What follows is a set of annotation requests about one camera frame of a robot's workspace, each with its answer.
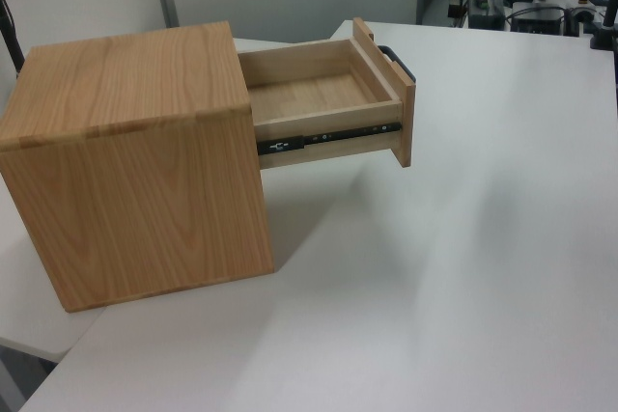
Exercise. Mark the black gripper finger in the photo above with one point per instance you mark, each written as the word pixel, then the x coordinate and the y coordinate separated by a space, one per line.
pixel 452 7
pixel 461 7

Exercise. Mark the light wooden drawer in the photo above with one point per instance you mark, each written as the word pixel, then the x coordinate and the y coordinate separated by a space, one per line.
pixel 314 93

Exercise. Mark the wooden drawer cabinet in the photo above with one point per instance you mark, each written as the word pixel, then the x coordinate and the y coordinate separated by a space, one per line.
pixel 135 151

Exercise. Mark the black electronics box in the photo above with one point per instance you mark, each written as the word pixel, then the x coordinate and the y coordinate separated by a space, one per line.
pixel 541 21

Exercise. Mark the black tripod pole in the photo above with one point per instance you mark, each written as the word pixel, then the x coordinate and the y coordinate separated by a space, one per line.
pixel 9 31

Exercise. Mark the black clamp mount pole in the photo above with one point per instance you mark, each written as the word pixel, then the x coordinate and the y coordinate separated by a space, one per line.
pixel 606 21

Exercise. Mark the black drawer slide rail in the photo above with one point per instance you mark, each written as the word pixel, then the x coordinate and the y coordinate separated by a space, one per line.
pixel 338 134

